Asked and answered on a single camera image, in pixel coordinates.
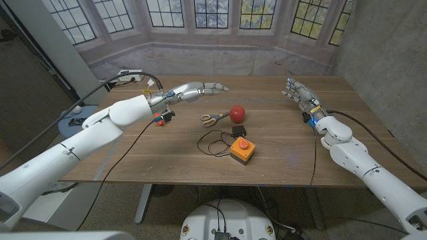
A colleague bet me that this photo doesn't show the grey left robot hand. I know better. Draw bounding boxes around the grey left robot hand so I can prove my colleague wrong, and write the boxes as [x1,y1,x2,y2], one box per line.
[146,81,230,113]

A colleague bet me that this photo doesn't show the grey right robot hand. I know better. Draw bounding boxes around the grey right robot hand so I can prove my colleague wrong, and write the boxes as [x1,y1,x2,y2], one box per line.
[282,78,328,121]

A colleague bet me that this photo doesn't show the orange box with red button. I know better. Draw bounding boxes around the orange box with red button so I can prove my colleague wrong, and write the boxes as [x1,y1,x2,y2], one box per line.
[229,136,257,166]

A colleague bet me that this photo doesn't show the yellow and grey scissors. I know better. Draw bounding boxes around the yellow and grey scissors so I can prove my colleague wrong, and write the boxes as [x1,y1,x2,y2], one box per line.
[200,111,231,128]

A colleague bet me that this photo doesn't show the black flat device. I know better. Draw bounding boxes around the black flat device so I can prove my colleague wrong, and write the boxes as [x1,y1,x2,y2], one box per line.
[67,117,88,127]

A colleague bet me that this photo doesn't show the printed window backdrop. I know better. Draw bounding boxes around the printed window backdrop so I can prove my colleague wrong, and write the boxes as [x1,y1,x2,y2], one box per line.
[41,0,356,81]

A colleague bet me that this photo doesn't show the white power strip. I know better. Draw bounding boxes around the white power strip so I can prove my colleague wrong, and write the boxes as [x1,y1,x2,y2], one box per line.
[117,69,145,83]

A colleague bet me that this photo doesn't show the black fan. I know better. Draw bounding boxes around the black fan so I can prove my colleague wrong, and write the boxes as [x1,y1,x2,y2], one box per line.
[151,184,175,198]

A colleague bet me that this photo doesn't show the grey table leg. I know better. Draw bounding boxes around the grey table leg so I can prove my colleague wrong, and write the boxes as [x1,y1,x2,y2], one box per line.
[134,183,153,224]
[302,187,326,230]

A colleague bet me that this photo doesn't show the blue round stool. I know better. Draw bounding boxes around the blue round stool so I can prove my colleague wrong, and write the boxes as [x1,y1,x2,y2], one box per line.
[57,105,97,139]

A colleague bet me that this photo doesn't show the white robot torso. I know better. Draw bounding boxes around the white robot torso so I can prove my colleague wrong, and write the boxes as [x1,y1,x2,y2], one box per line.
[179,199,277,240]

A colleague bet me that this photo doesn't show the white printed floor mat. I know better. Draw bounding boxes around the white printed floor mat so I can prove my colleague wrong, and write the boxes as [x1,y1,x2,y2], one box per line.
[19,181,104,231]

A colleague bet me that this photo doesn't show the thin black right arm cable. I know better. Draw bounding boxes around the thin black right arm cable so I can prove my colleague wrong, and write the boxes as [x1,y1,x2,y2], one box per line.
[310,128,318,186]

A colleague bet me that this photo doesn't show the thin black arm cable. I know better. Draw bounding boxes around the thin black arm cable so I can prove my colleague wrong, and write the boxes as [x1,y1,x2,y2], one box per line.
[310,128,318,186]
[75,120,155,231]

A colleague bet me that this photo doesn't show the black USB cable with adapter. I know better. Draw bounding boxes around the black USB cable with adapter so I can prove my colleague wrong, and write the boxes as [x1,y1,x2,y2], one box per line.
[196,125,247,157]

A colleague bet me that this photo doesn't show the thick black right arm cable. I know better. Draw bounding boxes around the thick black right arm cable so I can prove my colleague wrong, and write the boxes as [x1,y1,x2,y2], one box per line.
[326,109,427,183]

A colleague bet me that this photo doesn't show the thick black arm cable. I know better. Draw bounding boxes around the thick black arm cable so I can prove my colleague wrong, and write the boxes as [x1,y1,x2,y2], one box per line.
[0,71,164,171]
[326,109,427,183]

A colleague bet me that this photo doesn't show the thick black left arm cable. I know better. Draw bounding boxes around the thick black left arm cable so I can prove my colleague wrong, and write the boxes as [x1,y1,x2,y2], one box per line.
[0,71,164,171]

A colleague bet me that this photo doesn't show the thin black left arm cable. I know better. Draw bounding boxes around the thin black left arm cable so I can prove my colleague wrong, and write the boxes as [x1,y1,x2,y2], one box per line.
[75,120,155,231]

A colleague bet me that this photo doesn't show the white floor cable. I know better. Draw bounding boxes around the white floor cable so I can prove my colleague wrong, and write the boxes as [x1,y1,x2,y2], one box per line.
[256,186,298,234]

